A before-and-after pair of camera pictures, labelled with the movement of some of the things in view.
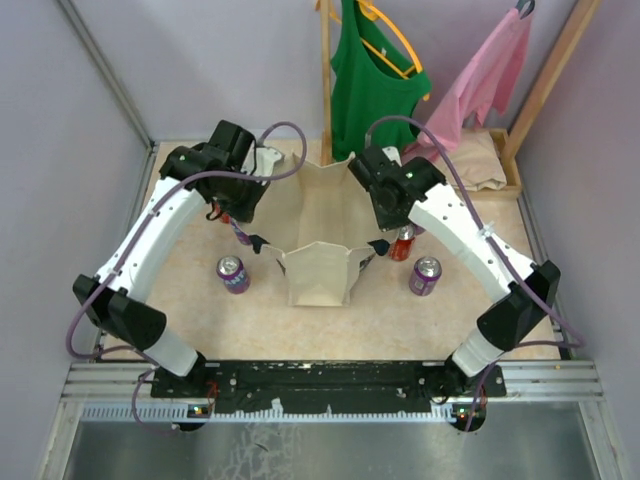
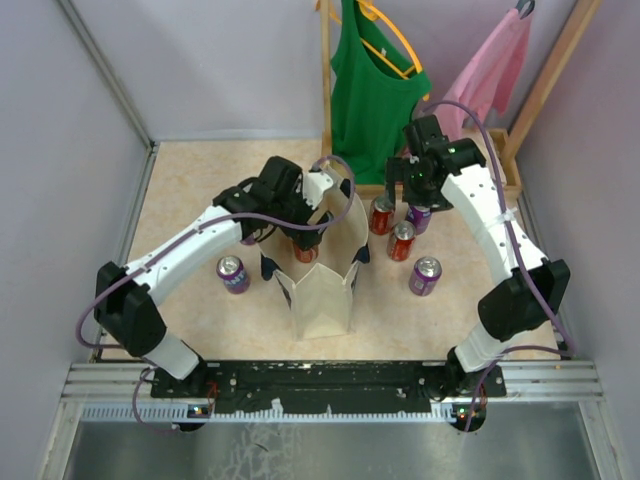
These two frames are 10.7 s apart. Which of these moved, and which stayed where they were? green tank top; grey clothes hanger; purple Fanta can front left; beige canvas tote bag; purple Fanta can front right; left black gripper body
Moved: left black gripper body; beige canvas tote bag
Stayed: green tank top; purple Fanta can front left; grey clothes hanger; purple Fanta can front right
